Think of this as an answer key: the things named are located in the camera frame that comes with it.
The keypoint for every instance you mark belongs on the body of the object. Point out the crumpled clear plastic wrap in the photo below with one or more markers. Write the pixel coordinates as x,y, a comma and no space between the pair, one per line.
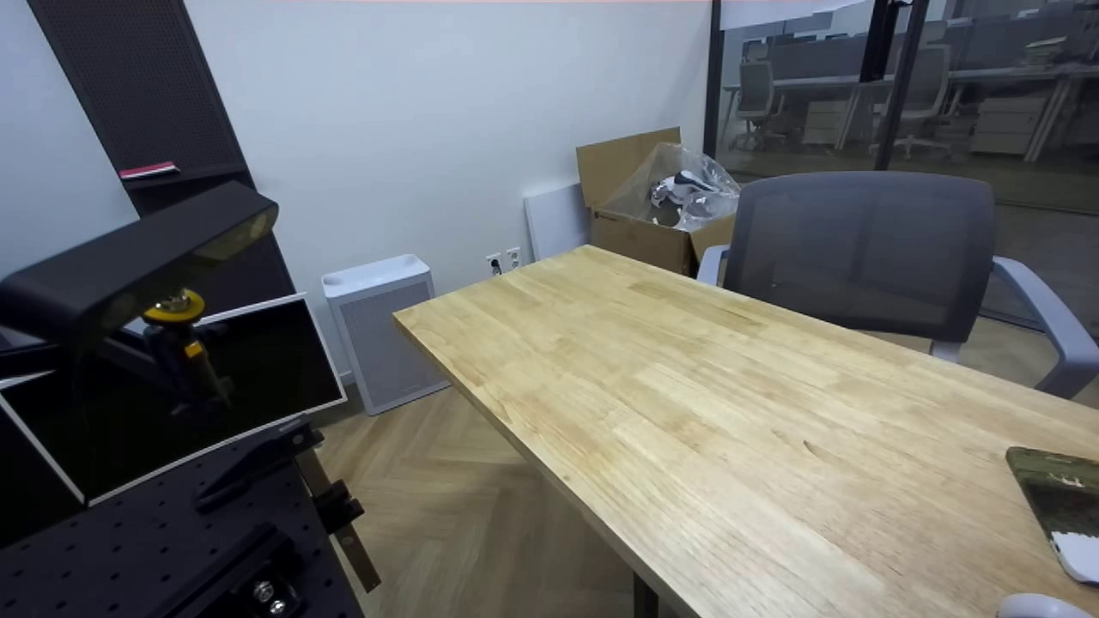
682,192

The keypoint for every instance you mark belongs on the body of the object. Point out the grey office chair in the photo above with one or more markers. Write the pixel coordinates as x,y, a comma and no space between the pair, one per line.
892,253

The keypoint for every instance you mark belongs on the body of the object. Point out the cardboard box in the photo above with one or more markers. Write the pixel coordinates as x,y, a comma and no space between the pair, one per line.
607,169

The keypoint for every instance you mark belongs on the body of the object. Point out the white mug cup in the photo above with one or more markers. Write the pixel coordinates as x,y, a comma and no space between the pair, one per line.
1040,607

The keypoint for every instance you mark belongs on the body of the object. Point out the black white-edged box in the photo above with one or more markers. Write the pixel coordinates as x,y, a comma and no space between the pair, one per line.
108,427

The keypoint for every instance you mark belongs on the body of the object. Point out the white air purifier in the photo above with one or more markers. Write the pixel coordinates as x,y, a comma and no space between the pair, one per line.
388,371

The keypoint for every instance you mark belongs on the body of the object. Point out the white flat panel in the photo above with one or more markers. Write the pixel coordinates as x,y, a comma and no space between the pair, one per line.
553,222

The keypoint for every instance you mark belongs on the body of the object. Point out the smartphone with green case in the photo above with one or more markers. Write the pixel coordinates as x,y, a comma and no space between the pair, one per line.
1064,495

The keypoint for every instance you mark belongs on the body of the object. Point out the black perforated breadboard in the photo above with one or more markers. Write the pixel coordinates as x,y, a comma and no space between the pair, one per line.
251,530

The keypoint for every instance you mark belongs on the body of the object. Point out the black stereo camera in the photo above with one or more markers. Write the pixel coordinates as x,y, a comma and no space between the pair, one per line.
115,275

